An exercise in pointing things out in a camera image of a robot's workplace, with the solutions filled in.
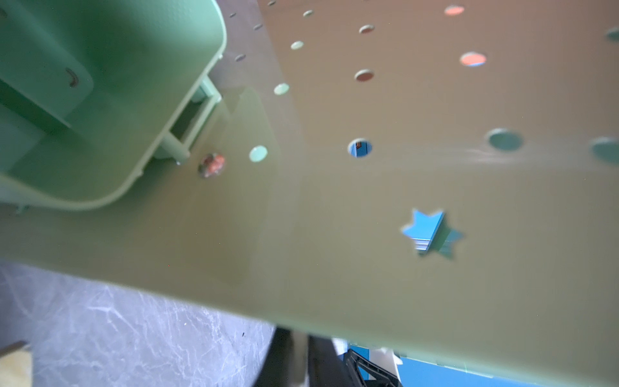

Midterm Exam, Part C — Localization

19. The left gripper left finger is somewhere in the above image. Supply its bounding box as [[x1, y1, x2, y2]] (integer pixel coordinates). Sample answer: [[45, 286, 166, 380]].
[[253, 327, 307, 387]]

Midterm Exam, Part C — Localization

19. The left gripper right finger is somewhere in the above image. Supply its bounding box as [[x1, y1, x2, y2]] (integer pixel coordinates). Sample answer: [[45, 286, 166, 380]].
[[308, 336, 358, 387]]

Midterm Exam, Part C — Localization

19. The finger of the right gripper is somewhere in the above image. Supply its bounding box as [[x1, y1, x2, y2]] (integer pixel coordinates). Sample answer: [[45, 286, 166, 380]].
[[343, 349, 403, 387]]

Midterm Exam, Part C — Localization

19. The green desktop shelf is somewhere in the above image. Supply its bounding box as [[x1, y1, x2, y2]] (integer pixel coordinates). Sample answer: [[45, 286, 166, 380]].
[[1, 1, 618, 386]]

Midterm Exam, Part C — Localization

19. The dark blue book left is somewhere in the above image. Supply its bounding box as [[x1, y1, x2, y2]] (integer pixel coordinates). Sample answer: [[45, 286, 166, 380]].
[[1, 341, 33, 387]]

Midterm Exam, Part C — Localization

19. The green pen cup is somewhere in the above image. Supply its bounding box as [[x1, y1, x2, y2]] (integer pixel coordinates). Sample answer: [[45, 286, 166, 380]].
[[1, 1, 227, 211]]

